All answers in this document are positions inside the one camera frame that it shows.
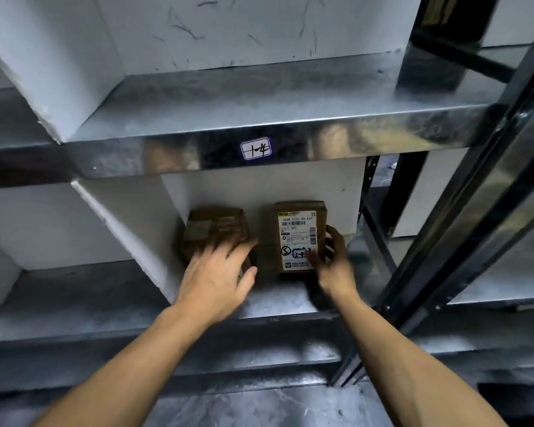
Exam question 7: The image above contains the person's right hand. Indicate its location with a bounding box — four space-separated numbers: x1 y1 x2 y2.
306 225 361 307

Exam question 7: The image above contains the person's left hand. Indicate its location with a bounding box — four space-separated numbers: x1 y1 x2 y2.
173 238 260 328

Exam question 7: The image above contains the brown parcel with white label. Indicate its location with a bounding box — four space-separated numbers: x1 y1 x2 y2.
255 200 329 275

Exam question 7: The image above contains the person's right forearm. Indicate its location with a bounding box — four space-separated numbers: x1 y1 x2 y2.
336 292 509 427

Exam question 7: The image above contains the person's left forearm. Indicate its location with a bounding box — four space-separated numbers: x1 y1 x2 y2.
31 304 221 427

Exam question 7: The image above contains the plain brown cardboard parcel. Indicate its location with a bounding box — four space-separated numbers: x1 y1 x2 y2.
182 207 252 273

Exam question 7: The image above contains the white foam back panel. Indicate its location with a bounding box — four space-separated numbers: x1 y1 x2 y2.
93 0 424 77
0 182 135 273
161 157 367 238
391 148 469 239

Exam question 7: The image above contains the white foam divider panel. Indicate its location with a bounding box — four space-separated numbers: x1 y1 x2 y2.
71 175 188 305
0 0 126 145

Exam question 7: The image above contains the white handwritten shelf sticker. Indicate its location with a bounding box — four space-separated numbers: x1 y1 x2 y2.
240 137 273 161

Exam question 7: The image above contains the galvanized metal shelf board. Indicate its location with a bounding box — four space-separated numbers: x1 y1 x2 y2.
0 380 534 427
0 224 534 396
0 43 534 190

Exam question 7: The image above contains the black metal shelf upright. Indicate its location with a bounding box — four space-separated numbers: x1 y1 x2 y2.
327 13 534 389

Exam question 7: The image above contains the black metal rear upright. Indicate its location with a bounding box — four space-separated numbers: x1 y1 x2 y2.
360 0 517 240

